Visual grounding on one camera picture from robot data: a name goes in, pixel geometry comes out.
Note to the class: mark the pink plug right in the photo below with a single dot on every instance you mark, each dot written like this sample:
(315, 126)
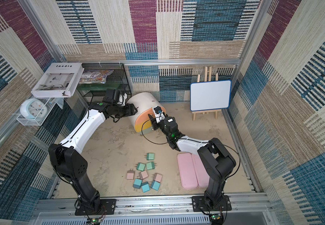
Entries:
(157, 177)

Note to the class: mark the colourful snack bag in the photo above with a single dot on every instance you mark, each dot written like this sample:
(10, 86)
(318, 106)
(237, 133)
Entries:
(95, 76)

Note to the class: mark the pink case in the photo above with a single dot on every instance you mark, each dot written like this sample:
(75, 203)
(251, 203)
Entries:
(192, 172)

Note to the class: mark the pink plug left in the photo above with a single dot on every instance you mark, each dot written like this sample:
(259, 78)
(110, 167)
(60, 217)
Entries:
(130, 175)

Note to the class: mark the green plug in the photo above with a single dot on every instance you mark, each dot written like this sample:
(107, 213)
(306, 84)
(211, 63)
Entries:
(141, 166)
(150, 165)
(150, 156)

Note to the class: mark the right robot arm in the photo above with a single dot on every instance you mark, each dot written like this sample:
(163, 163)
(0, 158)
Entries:
(216, 159)

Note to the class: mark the blue plug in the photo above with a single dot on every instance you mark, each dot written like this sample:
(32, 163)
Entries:
(137, 183)
(155, 185)
(145, 187)

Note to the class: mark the blue plug right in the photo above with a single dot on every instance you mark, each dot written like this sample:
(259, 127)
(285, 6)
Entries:
(155, 185)

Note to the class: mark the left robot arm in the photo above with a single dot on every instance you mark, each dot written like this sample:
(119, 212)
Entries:
(66, 158)

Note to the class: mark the green book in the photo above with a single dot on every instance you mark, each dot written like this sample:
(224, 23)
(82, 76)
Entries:
(98, 86)

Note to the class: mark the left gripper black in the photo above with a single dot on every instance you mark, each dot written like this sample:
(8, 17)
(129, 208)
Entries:
(130, 110)

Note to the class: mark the blue framed whiteboard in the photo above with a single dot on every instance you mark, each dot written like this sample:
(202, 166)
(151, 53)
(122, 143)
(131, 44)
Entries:
(223, 95)

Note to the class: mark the white alarm clock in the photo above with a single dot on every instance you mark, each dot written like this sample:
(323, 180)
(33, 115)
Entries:
(33, 109)

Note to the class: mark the blue plug middle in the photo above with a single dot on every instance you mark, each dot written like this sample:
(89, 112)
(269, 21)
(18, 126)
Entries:
(145, 187)

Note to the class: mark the white magazine box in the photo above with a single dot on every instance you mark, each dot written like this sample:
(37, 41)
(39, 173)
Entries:
(59, 81)

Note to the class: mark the pink plug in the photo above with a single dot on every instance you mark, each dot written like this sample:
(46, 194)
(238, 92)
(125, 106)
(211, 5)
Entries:
(157, 177)
(130, 175)
(143, 175)

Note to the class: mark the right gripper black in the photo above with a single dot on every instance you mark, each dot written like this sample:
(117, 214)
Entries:
(155, 121)

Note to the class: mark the wooden easel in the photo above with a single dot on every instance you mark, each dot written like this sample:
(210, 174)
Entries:
(202, 95)

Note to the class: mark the black wire shelf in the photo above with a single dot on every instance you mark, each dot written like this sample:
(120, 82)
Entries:
(117, 80)

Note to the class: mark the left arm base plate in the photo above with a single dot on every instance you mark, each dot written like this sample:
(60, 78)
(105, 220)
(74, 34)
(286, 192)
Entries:
(104, 207)

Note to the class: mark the pink plug middle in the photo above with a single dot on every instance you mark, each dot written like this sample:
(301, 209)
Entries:
(143, 175)

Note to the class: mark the blue plug left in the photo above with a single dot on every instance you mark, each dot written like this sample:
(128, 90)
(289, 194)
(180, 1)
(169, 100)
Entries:
(137, 183)

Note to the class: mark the clear wire basket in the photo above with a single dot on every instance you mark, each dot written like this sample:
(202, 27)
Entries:
(49, 102)

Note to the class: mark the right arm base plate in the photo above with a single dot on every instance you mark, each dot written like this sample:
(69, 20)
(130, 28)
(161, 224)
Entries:
(205, 204)

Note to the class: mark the white round drawer cabinet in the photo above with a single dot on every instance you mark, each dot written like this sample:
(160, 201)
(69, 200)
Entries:
(145, 102)

